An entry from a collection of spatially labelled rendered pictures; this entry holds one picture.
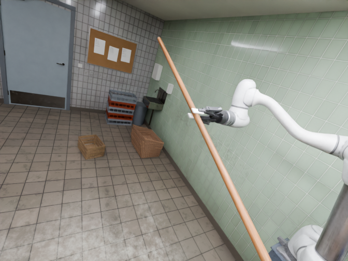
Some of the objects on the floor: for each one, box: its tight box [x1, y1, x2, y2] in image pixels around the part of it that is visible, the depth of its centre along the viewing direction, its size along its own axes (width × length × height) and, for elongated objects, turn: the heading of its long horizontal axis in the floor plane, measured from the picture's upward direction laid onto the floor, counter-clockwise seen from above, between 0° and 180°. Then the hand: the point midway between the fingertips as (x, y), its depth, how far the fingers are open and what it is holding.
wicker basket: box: [131, 132, 161, 158], centre depth 341 cm, size 49×56×28 cm
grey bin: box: [132, 102, 148, 125], centre depth 446 cm, size 38×38×55 cm
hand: (195, 113), depth 86 cm, fingers closed on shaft, 3 cm apart
